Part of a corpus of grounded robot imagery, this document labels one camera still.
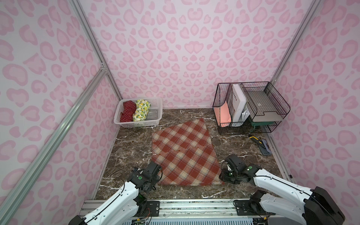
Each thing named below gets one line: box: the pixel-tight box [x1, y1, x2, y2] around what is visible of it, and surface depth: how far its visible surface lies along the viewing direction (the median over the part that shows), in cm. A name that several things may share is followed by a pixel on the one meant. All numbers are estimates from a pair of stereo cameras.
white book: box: [231, 83, 248, 122], surface depth 97 cm
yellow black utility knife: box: [248, 135, 272, 157], surface depth 95 cm
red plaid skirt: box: [151, 118, 225, 187], surface depth 94 cm
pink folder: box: [219, 100, 232, 124], surface depth 111 cm
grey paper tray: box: [245, 90, 283, 123], surface depth 93 cm
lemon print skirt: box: [132, 98, 152, 122], surface depth 114 cm
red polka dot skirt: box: [120, 100, 137, 123], surface depth 111 cm
